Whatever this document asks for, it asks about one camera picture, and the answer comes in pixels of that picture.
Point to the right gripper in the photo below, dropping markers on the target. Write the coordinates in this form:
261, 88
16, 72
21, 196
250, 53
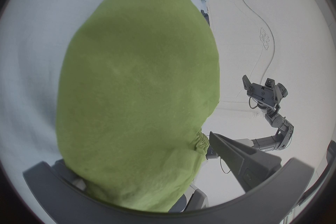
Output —
262, 94

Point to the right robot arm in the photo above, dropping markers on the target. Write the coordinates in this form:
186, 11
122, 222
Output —
283, 131

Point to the dark blue T-shirt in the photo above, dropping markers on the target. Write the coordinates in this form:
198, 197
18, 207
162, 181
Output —
205, 17

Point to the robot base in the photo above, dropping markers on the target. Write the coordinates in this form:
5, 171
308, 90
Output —
194, 199

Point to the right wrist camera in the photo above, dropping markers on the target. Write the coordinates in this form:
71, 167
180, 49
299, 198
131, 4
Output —
269, 82

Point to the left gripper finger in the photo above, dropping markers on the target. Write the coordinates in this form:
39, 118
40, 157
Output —
236, 162

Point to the green shorts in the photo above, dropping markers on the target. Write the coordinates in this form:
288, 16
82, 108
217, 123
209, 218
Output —
136, 73

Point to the bed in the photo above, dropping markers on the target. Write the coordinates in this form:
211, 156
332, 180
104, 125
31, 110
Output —
39, 60

